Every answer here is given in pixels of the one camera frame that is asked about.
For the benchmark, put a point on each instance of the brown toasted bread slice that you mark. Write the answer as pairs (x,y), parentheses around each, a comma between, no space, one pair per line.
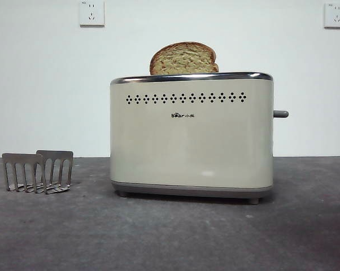
(184,60)

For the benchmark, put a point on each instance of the grey toaster lever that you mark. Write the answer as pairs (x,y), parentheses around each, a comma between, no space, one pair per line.
(281,114)

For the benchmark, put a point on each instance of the cream toaster with chrome top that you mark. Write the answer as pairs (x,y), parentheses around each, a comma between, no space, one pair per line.
(187,141)

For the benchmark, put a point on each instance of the silver metal toast rack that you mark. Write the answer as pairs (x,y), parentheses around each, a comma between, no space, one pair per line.
(38,172)

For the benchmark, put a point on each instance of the white wall socket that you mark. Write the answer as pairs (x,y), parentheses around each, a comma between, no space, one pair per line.
(336,15)
(92,13)

